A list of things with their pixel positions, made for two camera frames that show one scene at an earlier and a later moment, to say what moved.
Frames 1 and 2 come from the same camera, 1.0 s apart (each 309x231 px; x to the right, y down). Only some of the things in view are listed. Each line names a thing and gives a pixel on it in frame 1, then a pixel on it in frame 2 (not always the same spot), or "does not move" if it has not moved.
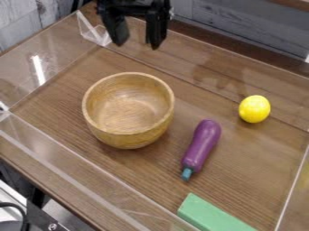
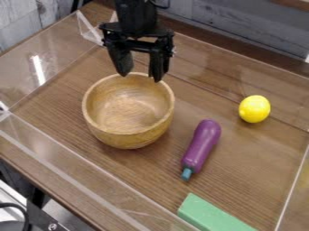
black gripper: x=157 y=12 → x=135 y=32
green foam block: x=210 y=216 does not move
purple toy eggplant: x=196 y=153 does not move
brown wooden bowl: x=128 y=107 does not move
